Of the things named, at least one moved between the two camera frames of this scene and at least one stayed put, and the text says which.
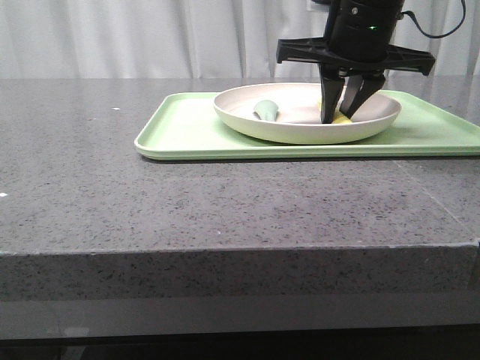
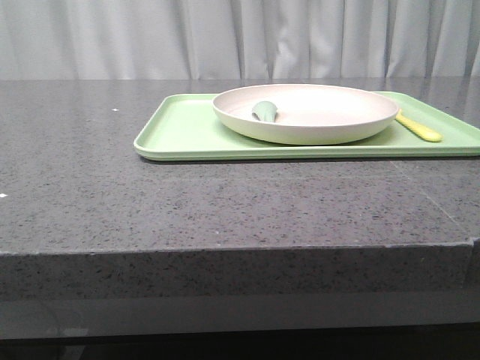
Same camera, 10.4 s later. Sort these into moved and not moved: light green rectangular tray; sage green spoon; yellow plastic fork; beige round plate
Moved: yellow plastic fork
Not moved: sage green spoon; beige round plate; light green rectangular tray
